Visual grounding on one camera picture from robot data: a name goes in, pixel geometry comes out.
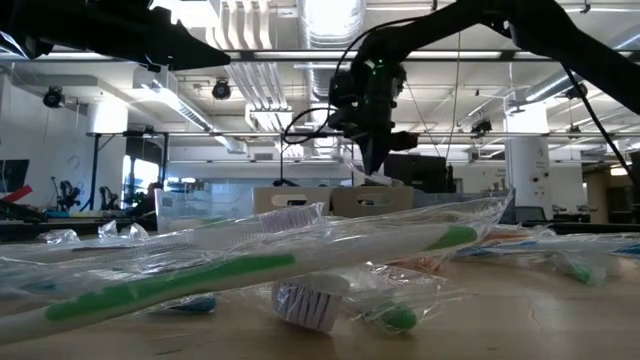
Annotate grey plastic bin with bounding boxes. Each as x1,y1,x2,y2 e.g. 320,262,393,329
330,185,416,219

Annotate white plastic bin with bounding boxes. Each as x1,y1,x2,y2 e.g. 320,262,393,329
251,186,333,216

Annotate person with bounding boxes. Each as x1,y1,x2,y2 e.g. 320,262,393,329
130,180,162,217

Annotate clear plastic bin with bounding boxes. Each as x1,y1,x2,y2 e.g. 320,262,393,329
153,187,257,234

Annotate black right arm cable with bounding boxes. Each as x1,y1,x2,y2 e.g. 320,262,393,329
282,106,351,147
558,62,640,187

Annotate black background rig frame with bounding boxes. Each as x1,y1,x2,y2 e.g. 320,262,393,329
278,131,356,189
85,130,171,212

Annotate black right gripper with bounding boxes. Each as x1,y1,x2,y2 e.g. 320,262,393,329
327,59,420,175

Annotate white air duct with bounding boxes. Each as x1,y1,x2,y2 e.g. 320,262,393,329
132,67,249,154

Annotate corrugated silver ventilation duct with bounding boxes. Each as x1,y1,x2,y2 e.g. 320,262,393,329
298,0,369,159

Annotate orange wrapped toothbrush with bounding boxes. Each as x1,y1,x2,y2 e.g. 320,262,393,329
479,227,546,241
387,255,446,274

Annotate smooth silver ventilation duct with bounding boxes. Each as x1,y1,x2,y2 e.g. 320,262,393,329
522,29,640,104

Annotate purple toothbrush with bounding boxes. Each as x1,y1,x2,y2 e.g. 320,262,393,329
342,147,404,190

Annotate black monitor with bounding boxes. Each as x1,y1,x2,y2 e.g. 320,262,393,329
383,153,450,195

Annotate white round pillar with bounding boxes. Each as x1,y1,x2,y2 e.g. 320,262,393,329
503,102,555,221

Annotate dark smoked plastic bin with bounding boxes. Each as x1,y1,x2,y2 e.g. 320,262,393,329
413,188,517,225

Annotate black wall screen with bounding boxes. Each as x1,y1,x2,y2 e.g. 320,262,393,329
0,158,31,194

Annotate red object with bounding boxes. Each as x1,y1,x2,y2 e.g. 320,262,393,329
0,184,34,204

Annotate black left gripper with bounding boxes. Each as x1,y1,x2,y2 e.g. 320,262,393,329
49,0,231,72

